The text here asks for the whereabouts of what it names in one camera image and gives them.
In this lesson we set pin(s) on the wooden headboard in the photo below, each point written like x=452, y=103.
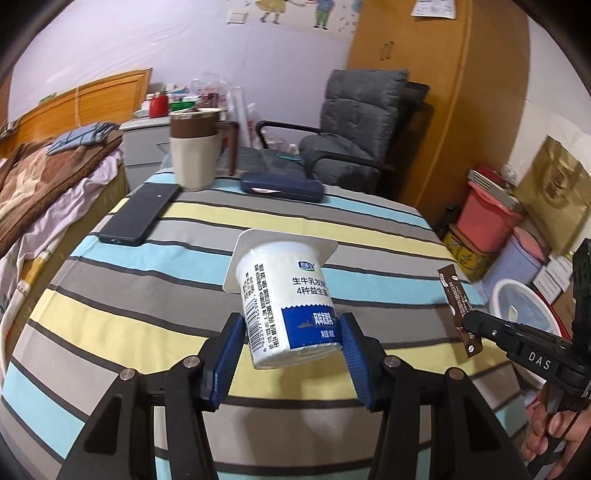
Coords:
x=114, y=98

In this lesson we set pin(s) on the striped flat box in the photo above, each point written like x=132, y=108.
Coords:
x=494, y=190

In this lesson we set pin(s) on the blue plaid cloth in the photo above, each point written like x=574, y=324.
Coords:
x=88, y=135

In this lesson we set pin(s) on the brown patterned blanket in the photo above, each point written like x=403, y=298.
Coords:
x=32, y=180

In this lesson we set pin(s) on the black tracker camera box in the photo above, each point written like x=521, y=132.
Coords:
x=581, y=293

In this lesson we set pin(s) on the pink plastic storage box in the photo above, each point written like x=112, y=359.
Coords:
x=485, y=221

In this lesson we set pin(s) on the cartoon wall sticker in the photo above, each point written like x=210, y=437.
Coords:
x=338, y=17

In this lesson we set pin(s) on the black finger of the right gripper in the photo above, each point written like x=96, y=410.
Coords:
x=490, y=327

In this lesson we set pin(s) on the black smartphone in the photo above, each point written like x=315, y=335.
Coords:
x=132, y=223

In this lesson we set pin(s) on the person's right hand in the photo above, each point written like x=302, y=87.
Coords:
x=543, y=426

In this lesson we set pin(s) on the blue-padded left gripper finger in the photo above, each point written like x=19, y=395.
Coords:
x=117, y=440

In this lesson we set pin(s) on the brown chocolate wrapper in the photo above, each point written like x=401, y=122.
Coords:
x=460, y=306

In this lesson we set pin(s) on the dark blue glasses case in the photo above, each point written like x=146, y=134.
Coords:
x=282, y=186

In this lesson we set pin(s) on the white plastic bags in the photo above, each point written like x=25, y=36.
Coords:
x=214, y=91

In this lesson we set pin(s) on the white bedside cabinet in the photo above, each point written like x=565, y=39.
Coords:
x=145, y=142

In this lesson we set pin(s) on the white round trash bin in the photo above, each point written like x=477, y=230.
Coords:
x=515, y=302

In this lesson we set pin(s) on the gold paper gift bag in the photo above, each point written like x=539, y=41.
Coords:
x=556, y=195

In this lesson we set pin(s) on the wooden wardrobe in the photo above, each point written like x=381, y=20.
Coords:
x=476, y=67

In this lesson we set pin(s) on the stack of white boxes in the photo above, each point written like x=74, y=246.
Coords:
x=554, y=278

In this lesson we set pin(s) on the grey cushioned office chair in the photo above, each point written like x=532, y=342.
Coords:
x=371, y=126

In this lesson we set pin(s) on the lavender bucket with pink lid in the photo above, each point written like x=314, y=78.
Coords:
x=521, y=259

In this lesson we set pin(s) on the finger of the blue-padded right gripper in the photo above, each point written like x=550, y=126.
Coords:
x=467, y=439

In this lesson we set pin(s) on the red cardboard box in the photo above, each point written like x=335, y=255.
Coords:
x=564, y=316

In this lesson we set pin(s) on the red container on cabinet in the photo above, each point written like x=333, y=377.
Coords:
x=158, y=105

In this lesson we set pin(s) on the white blue yogurt cup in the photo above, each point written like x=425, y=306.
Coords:
x=289, y=315

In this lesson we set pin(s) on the beige brown lidded mug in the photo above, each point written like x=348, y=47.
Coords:
x=195, y=136

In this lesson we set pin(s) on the yellow patterned box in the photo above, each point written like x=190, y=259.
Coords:
x=473, y=262

